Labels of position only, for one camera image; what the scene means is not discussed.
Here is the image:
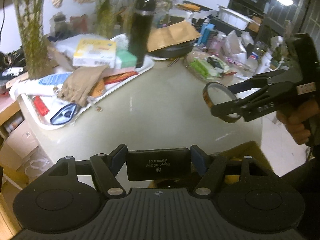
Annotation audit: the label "white phone gimbal tripod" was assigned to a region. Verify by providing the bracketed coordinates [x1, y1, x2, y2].
[257, 20, 294, 73]

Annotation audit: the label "green tissue pack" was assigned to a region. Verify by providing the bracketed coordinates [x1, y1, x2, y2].
[115, 51, 138, 70]

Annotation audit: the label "wooden side table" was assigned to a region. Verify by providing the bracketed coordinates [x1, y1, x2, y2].
[0, 100, 23, 135]

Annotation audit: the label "white plastic bag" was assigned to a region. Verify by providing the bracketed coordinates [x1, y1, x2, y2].
[222, 30, 247, 58]

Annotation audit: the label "brown paper envelope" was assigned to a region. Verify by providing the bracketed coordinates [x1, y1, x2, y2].
[147, 20, 202, 53]

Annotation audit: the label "black thermos bottle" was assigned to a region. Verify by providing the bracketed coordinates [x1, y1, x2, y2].
[127, 0, 157, 68]

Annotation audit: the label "plain cardboard carton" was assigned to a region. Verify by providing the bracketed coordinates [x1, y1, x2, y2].
[0, 127, 53, 180]

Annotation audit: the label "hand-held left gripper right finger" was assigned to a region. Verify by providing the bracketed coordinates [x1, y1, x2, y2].
[190, 144, 278, 198]

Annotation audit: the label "white tube with blue print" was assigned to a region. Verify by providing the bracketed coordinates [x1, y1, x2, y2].
[11, 71, 73, 97]

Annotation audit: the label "glass vase with pale flowers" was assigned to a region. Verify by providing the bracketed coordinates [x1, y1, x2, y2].
[7, 0, 95, 79]

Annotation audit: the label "yellow white medicine box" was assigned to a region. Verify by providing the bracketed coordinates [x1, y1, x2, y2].
[72, 39, 117, 68]

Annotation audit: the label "glass vase with green stems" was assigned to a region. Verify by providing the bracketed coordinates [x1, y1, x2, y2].
[94, 0, 130, 39]

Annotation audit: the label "white plastic container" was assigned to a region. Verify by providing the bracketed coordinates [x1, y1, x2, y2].
[217, 6, 260, 30]

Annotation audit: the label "row of cosmetic boxes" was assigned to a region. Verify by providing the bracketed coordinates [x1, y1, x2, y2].
[192, 10, 225, 48]

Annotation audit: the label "blue face mask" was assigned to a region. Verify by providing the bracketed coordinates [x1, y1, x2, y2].
[50, 103, 80, 125]

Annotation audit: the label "tan drawstring pouch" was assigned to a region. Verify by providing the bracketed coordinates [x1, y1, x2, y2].
[57, 65, 108, 105]

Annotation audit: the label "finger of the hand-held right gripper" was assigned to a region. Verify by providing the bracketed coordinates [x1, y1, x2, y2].
[210, 82, 296, 118]
[227, 69, 288, 95]

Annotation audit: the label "person's right hand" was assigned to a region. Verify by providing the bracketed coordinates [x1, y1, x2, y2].
[276, 97, 312, 145]

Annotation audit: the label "wooden skewers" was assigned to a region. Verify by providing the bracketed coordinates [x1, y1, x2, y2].
[167, 57, 184, 67]

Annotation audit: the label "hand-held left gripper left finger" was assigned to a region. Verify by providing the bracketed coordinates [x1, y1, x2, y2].
[37, 144, 128, 198]

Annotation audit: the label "orange packet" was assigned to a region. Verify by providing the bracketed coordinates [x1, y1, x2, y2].
[90, 79, 105, 97]

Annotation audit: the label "red lighter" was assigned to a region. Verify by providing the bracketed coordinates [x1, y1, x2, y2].
[32, 95, 50, 117]

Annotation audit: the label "white tray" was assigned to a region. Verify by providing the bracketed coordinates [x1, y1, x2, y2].
[19, 55, 155, 130]

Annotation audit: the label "white plastic pouch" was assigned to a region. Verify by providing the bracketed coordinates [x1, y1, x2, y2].
[54, 32, 128, 55]

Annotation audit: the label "plastic filter case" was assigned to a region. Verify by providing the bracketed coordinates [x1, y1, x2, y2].
[127, 148, 192, 182]

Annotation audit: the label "soda bottle with blue label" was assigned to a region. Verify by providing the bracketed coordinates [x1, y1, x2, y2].
[247, 46, 263, 67]

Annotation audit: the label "small black packet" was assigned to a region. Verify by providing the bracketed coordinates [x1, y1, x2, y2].
[207, 56, 227, 68]

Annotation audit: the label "red packet strip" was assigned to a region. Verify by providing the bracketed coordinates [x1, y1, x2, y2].
[104, 70, 138, 85]

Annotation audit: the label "round glass plate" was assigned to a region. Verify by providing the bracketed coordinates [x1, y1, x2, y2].
[185, 52, 237, 82]

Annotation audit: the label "window with grille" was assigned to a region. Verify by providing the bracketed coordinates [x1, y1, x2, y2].
[262, 0, 320, 43]

